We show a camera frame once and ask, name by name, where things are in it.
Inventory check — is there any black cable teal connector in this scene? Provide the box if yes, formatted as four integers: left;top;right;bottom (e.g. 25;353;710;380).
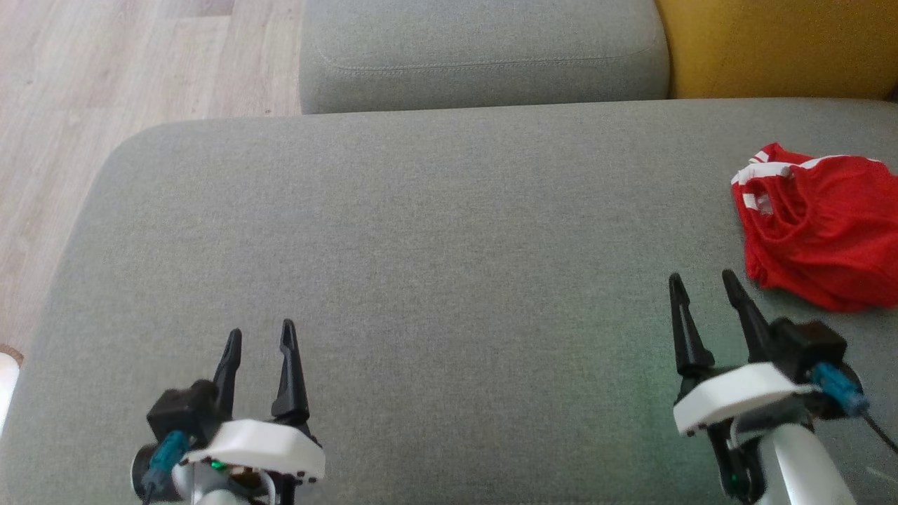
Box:
810;363;898;453
140;430;192;505

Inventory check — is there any yellow sofa backrest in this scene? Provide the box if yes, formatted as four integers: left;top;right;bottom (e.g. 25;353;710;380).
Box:
656;0;898;100

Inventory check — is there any red mesh shorts white stripe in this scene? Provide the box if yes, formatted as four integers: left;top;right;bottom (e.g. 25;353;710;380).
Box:
731;142;898;313

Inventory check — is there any white round laundry basket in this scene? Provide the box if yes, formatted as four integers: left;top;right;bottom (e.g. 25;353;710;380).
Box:
0;344;25;439

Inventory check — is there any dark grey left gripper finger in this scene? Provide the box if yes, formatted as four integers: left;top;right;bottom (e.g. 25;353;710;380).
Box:
213;328;243;415
272;319;310;424

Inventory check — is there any large grey sofa chaise cushion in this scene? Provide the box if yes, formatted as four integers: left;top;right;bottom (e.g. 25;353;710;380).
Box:
0;98;898;505

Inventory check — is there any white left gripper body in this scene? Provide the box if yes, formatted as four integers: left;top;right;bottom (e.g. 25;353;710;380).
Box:
181;419;326;485

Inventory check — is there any grey sofa back cushion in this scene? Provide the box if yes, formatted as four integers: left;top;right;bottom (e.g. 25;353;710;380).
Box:
300;0;671;115

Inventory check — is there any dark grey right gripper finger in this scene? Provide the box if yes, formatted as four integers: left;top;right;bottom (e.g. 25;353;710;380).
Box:
722;269;772;362
668;273;715;376

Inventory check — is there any right black cable teal connector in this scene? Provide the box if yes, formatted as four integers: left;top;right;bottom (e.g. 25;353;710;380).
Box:
810;363;898;453

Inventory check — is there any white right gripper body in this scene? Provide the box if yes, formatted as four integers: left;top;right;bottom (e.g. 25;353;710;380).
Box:
673;361;818;437

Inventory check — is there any left black cable teal connector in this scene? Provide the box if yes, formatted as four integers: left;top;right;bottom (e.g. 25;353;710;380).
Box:
140;430;192;505

